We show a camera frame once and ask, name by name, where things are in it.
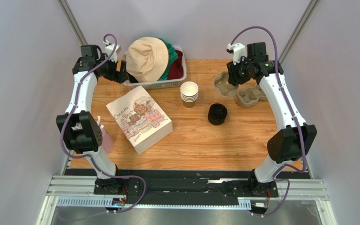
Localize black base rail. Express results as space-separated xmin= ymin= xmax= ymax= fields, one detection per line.
xmin=64 ymin=168 xmax=312 ymax=207

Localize beige bucket hat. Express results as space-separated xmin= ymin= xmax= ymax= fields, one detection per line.
xmin=126 ymin=37 xmax=169 ymax=83

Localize pink plastic cup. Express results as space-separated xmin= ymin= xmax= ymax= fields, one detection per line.
xmin=97 ymin=116 xmax=113 ymax=154

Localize white paper bag orange handles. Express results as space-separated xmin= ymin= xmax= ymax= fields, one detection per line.
xmin=106 ymin=86 xmax=173 ymax=155

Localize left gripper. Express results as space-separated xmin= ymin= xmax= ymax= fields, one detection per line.
xmin=96 ymin=53 xmax=128 ymax=84

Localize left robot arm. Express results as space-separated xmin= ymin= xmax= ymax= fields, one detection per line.
xmin=56 ymin=43 xmax=128 ymax=195

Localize grey pulp cup carrier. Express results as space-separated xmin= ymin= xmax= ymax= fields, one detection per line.
xmin=212 ymin=71 xmax=239 ymax=98

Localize stack of black lids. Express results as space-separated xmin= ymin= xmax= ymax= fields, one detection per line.
xmin=208 ymin=103 xmax=228 ymax=126

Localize green cloth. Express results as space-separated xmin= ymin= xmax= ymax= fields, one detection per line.
xmin=158 ymin=38 xmax=178 ymax=81

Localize white plastic basket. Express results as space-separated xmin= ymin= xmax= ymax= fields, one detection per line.
xmin=123 ymin=45 xmax=187 ymax=90

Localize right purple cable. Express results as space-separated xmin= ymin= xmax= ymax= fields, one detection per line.
xmin=230 ymin=26 xmax=308 ymax=218

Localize stack of paper cups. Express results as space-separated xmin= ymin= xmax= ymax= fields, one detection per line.
xmin=180 ymin=81 xmax=199 ymax=109

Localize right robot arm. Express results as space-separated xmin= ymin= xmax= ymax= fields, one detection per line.
xmin=227 ymin=42 xmax=317 ymax=196

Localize dark red cloth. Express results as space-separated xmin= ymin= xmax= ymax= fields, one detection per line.
xmin=167 ymin=50 xmax=184 ymax=80

